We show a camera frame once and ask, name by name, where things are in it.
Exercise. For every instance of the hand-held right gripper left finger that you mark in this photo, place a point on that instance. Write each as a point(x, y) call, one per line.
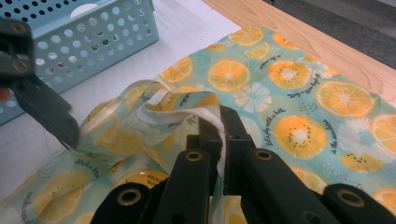
point(193, 180)

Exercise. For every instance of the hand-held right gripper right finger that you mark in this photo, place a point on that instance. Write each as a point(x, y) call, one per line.
point(267, 186)

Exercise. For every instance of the citrus print cloth bag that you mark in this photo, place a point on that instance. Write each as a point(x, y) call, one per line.
point(289, 102)

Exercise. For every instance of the light blue plastic basket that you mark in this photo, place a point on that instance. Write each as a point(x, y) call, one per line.
point(93, 46)

